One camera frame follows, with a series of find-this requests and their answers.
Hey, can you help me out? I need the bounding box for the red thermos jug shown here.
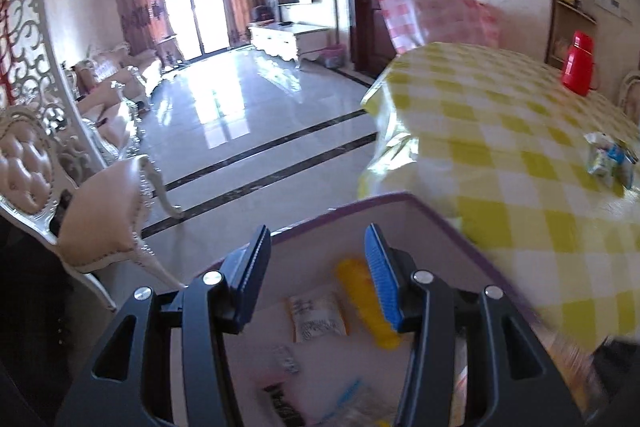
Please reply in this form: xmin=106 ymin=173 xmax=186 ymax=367
xmin=560 ymin=31 xmax=601 ymax=96

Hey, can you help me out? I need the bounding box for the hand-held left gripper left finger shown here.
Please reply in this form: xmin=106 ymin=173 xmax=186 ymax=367
xmin=55 ymin=224 xmax=273 ymax=427

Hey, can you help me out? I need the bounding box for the small teal printed packet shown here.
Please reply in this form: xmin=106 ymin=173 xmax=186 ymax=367
xmin=584 ymin=132 xmax=617 ymax=178

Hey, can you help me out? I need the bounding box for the purple-rimmed storage box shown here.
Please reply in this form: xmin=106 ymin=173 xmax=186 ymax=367
xmin=170 ymin=192 xmax=551 ymax=427

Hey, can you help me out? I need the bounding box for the beige tufted ornate chair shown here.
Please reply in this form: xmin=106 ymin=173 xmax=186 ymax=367
xmin=0 ymin=104 xmax=186 ymax=313

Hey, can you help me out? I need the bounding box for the white carved screen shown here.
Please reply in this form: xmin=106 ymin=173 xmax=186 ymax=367
xmin=0 ymin=0 xmax=121 ymax=168

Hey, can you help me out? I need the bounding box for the corner wall shelf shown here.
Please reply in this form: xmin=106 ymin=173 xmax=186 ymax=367
xmin=547 ymin=0 xmax=601 ymax=68

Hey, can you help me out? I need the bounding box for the yellow checkered tablecloth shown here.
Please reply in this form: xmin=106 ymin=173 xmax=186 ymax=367
xmin=357 ymin=42 xmax=640 ymax=358

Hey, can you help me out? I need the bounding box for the orange bread packet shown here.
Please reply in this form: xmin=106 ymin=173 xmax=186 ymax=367
xmin=336 ymin=258 xmax=401 ymax=350

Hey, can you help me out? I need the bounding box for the blue-edged clear snack packet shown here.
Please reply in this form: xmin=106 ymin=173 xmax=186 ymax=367
xmin=320 ymin=377 xmax=401 ymax=427

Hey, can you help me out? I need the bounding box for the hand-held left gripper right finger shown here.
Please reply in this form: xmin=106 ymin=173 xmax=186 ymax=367
xmin=364 ymin=223 xmax=586 ymax=427

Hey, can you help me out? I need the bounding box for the pink checkered cloth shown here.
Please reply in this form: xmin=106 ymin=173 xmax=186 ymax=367
xmin=377 ymin=0 xmax=503 ymax=55

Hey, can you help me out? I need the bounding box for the beige ornate armchair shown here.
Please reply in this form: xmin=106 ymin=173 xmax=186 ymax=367
xmin=65 ymin=79 xmax=146 ymax=168

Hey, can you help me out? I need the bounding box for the white television cabinet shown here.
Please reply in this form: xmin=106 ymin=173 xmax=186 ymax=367
xmin=248 ymin=22 xmax=333 ymax=68

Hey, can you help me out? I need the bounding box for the small black packet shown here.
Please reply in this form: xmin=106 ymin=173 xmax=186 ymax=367
xmin=260 ymin=384 xmax=303 ymax=427

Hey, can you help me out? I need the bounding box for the ornate white chair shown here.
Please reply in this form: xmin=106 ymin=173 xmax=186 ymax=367
xmin=617 ymin=69 xmax=640 ymax=118

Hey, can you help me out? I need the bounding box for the glass balcony door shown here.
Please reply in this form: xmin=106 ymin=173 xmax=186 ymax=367
xmin=157 ymin=0 xmax=233 ymax=60

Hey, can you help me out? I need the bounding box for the pink basket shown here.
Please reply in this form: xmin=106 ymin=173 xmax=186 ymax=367
xmin=320 ymin=46 xmax=346 ymax=68

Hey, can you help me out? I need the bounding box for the beige ornate sofa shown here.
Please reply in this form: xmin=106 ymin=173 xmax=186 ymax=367
xmin=87 ymin=43 xmax=165 ymax=100

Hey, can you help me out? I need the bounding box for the white printed snack packet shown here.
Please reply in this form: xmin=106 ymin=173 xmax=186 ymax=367
xmin=287 ymin=294 xmax=351 ymax=344

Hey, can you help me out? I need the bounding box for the small blue snack packet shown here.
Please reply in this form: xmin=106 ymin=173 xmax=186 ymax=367
xmin=612 ymin=141 xmax=639 ymax=190

